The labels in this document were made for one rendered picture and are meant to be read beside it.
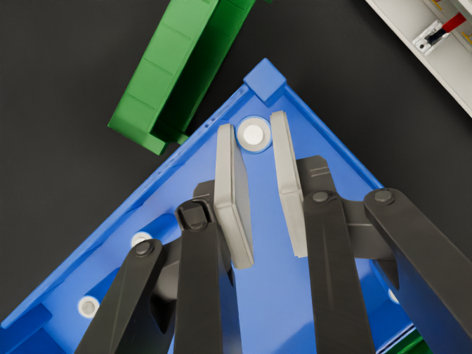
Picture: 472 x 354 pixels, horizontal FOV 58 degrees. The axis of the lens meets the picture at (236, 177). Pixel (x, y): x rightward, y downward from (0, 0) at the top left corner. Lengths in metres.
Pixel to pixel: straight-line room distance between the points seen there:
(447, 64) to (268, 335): 0.45
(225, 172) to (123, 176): 0.65
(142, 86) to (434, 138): 0.48
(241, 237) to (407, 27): 0.55
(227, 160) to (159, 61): 0.41
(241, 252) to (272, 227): 0.20
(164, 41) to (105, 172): 0.32
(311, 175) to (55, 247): 0.76
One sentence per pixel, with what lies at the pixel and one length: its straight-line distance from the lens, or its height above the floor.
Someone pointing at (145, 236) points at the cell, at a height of 0.47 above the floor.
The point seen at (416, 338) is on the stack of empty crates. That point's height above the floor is 0.29.
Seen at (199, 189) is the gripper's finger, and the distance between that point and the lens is 0.17.
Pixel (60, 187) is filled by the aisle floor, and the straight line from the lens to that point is 0.86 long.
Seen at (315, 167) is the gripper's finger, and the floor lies 0.58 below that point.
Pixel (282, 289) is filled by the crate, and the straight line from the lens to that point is 0.36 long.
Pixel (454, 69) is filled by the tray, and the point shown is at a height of 0.11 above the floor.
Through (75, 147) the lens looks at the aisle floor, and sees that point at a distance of 0.84.
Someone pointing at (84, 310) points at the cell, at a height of 0.47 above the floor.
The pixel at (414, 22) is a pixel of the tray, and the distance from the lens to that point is 0.67.
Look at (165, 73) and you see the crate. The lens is 0.57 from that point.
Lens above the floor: 0.74
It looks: 81 degrees down
